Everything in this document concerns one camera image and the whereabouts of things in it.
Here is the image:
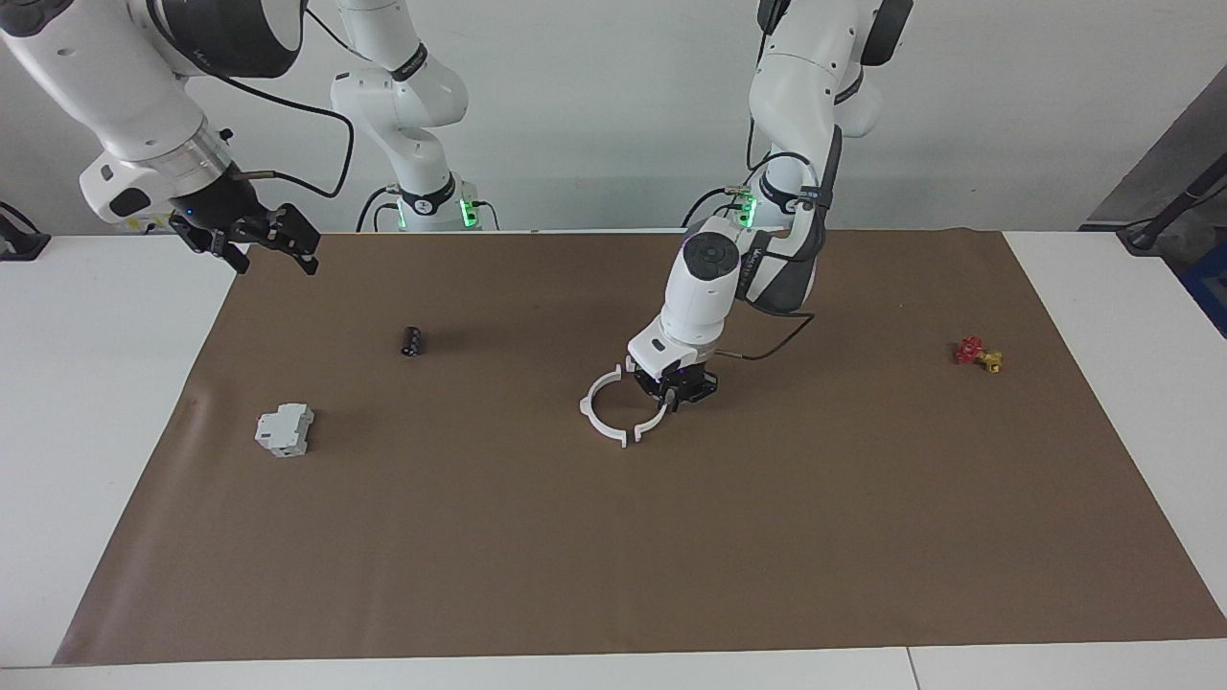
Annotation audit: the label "brown paper mat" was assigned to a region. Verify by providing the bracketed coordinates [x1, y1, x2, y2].
[53, 228, 1227, 667]

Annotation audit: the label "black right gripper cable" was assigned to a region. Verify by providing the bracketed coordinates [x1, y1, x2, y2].
[216, 72, 356, 199]

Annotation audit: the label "black base cables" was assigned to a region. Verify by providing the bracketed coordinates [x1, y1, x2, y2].
[357, 185, 499, 233]
[681, 182, 758, 229]

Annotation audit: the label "grey partition panel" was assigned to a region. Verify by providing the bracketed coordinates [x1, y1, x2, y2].
[1083, 67, 1227, 231]

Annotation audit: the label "black clamp mount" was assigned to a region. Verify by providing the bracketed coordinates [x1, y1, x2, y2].
[0, 201, 51, 262]

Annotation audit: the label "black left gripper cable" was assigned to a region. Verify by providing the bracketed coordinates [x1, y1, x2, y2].
[719, 153, 845, 362]

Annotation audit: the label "white half-ring pipe clamp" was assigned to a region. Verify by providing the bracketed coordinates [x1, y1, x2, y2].
[579, 364, 629, 449]
[625, 356, 672, 444]

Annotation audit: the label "red and yellow valve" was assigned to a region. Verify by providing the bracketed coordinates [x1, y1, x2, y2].
[954, 335, 1005, 374]

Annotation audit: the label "black tripod stand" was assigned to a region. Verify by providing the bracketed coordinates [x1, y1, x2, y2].
[1117, 153, 1227, 255]

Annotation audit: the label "black right base cables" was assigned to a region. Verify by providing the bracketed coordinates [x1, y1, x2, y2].
[357, 185, 499, 233]

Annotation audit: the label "black left base cables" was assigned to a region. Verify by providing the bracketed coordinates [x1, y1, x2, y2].
[681, 182, 758, 229]

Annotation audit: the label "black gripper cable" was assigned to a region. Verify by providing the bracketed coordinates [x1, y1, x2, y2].
[216, 72, 356, 199]
[719, 153, 845, 362]

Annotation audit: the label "white circuit breaker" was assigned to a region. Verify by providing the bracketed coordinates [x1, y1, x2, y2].
[254, 403, 315, 458]

